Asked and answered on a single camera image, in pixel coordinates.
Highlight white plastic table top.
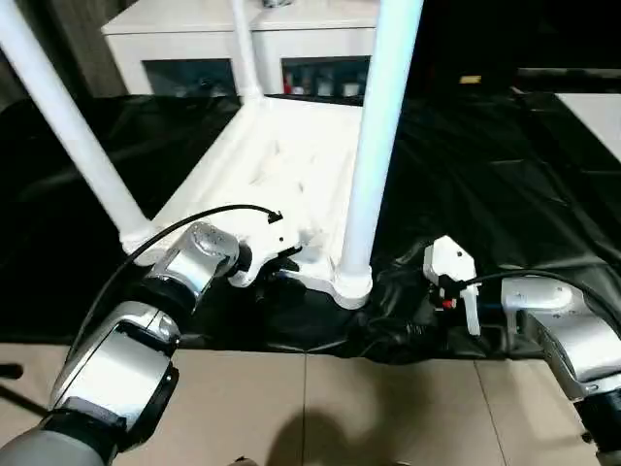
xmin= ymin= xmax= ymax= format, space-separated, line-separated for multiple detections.
xmin=119 ymin=93 xmax=376 ymax=313

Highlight white plastic table leg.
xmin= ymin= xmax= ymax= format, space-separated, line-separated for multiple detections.
xmin=337 ymin=0 xmax=427 ymax=288
xmin=227 ymin=0 xmax=268 ymax=107
xmin=0 ymin=0 xmax=155 ymax=254

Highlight black mat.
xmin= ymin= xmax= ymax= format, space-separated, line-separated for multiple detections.
xmin=0 ymin=91 xmax=621 ymax=365

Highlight white flat board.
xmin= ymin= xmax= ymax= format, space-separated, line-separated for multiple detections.
xmin=556 ymin=91 xmax=621 ymax=165

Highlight white cabinet with glass doors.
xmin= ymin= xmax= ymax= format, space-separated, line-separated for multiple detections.
xmin=100 ymin=0 xmax=385 ymax=97

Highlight black stand leg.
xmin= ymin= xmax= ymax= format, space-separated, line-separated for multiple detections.
xmin=0 ymin=362 xmax=50 ymax=415

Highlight grey curtain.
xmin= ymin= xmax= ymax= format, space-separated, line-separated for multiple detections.
xmin=0 ymin=0 xmax=131 ymax=114

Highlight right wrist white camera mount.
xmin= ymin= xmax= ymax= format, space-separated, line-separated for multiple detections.
xmin=421 ymin=235 xmax=483 ymax=338

